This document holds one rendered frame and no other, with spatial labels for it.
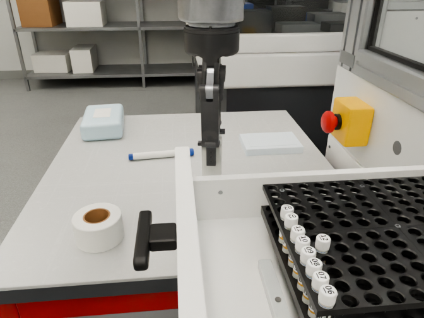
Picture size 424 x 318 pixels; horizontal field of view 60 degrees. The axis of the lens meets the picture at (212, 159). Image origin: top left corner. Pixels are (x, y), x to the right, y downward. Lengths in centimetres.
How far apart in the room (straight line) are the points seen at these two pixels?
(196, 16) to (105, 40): 408
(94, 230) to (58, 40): 420
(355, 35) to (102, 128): 57
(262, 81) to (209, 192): 72
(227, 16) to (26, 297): 44
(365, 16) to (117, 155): 55
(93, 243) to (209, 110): 25
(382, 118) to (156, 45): 396
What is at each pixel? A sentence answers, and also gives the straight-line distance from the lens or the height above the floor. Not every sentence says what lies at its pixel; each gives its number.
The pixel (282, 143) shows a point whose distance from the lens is 83.
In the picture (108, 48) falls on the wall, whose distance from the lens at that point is 456.
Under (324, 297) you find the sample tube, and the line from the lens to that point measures 29.
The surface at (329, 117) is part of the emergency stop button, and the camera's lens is 68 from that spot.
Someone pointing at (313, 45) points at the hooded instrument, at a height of 92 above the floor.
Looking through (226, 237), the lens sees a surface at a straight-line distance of 44.
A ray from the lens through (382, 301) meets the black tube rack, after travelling 32.
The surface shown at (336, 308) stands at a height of 90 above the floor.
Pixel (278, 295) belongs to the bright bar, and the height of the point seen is 85.
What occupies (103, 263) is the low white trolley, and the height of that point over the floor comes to 76.
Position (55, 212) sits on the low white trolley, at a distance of 67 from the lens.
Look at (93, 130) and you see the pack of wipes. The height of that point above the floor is 79.
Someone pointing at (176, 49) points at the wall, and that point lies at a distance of 450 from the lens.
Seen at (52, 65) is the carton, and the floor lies 23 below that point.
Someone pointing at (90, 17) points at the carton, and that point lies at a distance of 406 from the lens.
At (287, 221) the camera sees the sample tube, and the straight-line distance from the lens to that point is 35.
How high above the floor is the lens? 112
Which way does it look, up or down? 27 degrees down
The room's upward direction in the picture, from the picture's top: straight up
